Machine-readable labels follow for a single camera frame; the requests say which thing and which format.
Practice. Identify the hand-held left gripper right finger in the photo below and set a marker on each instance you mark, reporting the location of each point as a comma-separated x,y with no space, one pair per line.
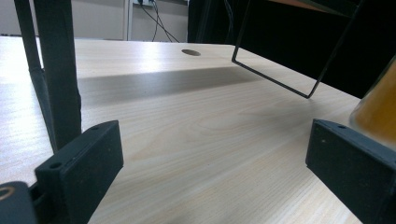
355,168

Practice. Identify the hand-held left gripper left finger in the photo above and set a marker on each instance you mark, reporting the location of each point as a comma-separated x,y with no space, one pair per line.
84,168

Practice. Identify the white-lidded jar of amber liquid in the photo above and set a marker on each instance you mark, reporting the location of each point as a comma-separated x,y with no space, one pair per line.
378,109

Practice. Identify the black two-tier rack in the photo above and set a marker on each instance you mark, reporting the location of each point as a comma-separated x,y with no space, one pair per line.
59,62

